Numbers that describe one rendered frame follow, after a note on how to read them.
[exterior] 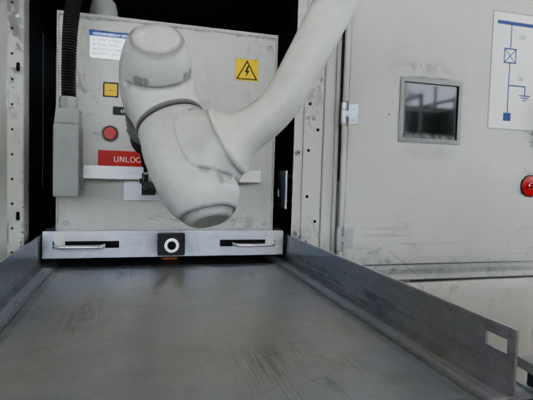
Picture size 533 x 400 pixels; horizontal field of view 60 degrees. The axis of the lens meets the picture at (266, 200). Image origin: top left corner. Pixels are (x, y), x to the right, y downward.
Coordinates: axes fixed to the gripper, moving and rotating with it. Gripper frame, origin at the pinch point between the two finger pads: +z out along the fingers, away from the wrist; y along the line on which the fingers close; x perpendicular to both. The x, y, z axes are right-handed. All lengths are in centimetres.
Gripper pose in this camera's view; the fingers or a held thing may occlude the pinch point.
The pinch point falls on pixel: (148, 184)
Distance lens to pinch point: 100.6
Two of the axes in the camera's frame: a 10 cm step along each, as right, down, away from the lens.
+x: 9.6, 0.2, 2.7
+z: -2.5, 4.5, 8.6
